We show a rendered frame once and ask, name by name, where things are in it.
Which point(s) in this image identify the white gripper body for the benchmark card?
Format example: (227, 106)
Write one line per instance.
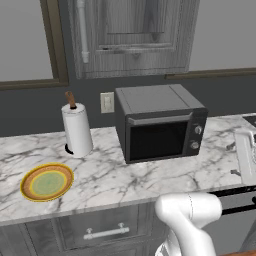
(247, 156)

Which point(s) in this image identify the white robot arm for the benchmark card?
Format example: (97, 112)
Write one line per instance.
(186, 220)

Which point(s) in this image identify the silver toaster oven knob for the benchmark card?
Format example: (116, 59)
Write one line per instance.
(198, 129)
(194, 145)

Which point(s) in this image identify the toaster oven glass door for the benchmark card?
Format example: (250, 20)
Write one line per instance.
(156, 141)

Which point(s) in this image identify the dark grey toaster oven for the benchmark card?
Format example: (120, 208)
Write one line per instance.
(150, 100)

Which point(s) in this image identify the yellow plate with green centre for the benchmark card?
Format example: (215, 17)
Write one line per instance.
(47, 182)

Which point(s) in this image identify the brown framed window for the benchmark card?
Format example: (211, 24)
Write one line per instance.
(26, 40)
(223, 33)

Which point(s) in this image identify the grey drawer front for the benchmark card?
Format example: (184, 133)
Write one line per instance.
(106, 220)

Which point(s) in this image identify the white paper towel roll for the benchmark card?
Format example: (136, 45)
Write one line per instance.
(77, 131)

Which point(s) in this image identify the brown paper towel holder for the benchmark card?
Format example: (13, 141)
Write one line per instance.
(70, 99)

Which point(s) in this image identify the white wall outlet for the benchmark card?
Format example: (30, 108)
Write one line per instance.
(107, 102)

